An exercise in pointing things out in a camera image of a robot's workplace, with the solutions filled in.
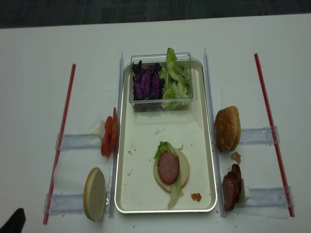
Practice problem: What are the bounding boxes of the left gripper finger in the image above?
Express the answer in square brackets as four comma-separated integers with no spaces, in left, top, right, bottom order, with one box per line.
[0,208,26,233]

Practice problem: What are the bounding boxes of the meat patty slice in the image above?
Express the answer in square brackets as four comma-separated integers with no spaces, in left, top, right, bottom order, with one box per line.
[157,151,179,184]

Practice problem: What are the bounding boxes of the tomato slices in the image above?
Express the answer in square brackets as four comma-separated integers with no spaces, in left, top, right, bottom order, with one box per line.
[101,108,118,157]

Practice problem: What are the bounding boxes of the white block behind tomato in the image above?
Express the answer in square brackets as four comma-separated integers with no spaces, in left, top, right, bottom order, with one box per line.
[99,120,105,139]

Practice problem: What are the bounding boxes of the lettuce leaf on bun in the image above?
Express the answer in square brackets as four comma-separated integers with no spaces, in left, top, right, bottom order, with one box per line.
[154,141,182,209]

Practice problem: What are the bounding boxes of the green lettuce pile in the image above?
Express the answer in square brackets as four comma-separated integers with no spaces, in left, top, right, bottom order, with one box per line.
[159,48,192,110]

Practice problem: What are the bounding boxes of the remaining meat patty slices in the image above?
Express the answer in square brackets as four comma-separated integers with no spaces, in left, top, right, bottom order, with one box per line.
[222,164,242,212]

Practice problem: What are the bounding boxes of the brown crumb near patties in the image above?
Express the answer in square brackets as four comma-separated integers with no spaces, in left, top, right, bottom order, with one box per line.
[231,151,241,164]

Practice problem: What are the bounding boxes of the white block behind patties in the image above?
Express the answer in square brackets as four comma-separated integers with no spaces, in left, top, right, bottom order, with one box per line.
[237,179,249,207]

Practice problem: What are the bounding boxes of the lower left clear crossbar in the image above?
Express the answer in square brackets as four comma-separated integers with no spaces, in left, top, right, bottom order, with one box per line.
[43,194,84,215]

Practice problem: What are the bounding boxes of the clear crossbar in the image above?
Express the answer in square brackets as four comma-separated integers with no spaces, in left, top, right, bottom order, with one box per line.
[243,186,295,208]
[55,134,102,150]
[239,126,280,145]
[43,194,84,215]

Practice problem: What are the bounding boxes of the upright bun half left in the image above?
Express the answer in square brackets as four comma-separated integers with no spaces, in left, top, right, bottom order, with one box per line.
[83,167,106,221]

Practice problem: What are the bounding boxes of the upper left clear crossbar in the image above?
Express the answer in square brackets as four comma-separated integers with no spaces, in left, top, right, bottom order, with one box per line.
[55,134,102,150]

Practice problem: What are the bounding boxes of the left clear long divider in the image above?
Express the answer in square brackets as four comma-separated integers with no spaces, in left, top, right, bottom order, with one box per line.
[107,50,125,218]

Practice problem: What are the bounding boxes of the clear long divider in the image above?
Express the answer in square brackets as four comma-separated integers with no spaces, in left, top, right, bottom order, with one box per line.
[203,48,226,217]
[107,50,125,218]

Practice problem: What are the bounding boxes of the cream metal tray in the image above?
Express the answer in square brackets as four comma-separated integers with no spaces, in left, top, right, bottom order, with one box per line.
[115,60,217,214]

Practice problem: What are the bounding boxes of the bottom bun slice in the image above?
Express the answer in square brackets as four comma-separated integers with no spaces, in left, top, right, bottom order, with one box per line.
[154,148,190,193]

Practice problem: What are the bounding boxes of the orange food scrap on tray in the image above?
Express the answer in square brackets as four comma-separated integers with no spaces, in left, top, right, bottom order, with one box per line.
[191,193,202,202]

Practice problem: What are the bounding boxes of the purple cabbage leaves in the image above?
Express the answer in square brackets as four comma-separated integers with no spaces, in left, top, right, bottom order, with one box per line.
[132,60,164,100]

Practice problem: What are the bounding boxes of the clear plastic salad box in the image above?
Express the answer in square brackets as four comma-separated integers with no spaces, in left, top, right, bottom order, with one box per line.
[129,48,196,112]

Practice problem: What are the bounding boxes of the sesame bun tops right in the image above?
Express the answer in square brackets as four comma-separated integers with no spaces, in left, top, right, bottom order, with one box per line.
[214,106,242,152]

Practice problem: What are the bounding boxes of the right clear long divider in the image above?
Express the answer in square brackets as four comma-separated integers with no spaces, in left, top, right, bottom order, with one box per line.
[203,48,226,217]

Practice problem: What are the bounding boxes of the lower right clear crossbar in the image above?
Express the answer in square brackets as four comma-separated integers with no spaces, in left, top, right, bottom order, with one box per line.
[243,186,295,208]

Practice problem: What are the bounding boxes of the upper right clear crossbar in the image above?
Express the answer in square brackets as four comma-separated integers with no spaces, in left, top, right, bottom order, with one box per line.
[239,126,280,145]

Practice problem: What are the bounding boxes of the left red rail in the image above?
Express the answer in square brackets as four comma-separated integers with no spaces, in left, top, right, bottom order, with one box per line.
[43,64,76,225]

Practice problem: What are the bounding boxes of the red rail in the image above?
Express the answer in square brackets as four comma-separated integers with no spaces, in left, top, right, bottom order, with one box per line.
[43,64,76,225]
[254,53,295,217]

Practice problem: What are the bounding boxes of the right red rail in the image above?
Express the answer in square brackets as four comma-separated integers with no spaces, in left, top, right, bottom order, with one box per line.
[254,53,295,217]

